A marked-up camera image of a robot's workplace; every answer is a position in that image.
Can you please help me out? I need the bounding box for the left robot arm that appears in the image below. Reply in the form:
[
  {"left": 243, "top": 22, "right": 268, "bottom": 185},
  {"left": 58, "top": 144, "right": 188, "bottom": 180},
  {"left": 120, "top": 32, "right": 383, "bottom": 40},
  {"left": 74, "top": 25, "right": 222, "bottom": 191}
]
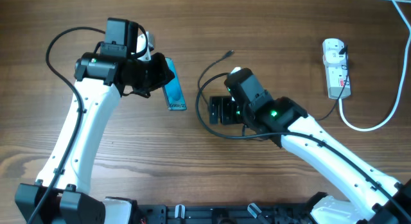
[{"left": 15, "top": 18, "right": 175, "bottom": 223}]

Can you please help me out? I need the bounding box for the black USB charging cable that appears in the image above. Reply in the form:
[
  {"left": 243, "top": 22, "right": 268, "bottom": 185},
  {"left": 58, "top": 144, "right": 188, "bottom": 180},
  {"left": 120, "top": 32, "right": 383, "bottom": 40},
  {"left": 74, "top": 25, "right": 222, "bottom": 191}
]
[{"left": 197, "top": 44, "right": 349, "bottom": 122}]

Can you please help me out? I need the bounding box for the white USB charger plug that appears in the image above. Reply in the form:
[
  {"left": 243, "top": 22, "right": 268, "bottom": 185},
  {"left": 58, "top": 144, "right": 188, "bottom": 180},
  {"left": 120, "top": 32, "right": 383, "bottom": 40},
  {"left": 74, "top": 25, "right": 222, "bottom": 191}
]
[{"left": 323, "top": 49, "right": 347, "bottom": 67}]

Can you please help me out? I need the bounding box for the white power strip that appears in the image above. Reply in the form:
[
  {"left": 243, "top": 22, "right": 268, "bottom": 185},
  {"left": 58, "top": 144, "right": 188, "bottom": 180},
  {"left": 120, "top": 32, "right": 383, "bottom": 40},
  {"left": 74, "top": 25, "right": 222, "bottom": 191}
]
[{"left": 322, "top": 38, "right": 351, "bottom": 99}]

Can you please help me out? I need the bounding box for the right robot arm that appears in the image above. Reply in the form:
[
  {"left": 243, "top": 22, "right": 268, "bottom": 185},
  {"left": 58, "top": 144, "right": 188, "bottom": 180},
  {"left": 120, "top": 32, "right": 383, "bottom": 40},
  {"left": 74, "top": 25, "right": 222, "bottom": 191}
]
[{"left": 222, "top": 68, "right": 410, "bottom": 223}]

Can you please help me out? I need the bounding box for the blue Galaxy smartphone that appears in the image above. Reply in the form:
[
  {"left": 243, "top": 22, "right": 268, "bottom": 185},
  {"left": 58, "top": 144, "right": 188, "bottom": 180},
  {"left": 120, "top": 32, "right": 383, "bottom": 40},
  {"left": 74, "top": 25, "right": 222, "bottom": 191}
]
[{"left": 162, "top": 57, "right": 187, "bottom": 111}]

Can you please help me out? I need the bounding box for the black left camera cable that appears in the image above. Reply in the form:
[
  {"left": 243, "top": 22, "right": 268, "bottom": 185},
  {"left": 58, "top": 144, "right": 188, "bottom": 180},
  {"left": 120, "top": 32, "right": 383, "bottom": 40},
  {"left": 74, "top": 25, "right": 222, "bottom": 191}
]
[{"left": 26, "top": 26, "right": 107, "bottom": 224}]

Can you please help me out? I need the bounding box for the white power strip cord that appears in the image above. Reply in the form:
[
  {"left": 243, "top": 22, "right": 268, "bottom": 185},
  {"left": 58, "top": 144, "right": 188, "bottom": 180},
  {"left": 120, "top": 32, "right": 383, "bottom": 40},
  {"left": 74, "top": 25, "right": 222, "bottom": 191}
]
[{"left": 338, "top": 0, "right": 411, "bottom": 133}]

